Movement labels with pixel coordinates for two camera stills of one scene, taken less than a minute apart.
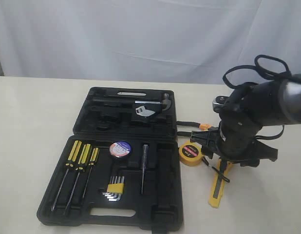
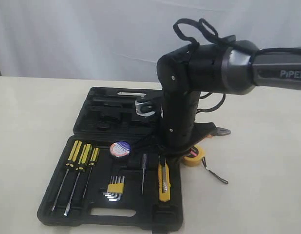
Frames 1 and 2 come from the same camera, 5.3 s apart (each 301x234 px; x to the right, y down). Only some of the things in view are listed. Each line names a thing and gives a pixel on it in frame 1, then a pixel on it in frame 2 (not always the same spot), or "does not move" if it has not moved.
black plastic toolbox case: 121,166 does not move
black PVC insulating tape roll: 120,148 does not move
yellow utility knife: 223,169 → 163,182
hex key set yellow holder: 115,189 does not move
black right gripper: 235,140 → 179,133
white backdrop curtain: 177,41 does not move
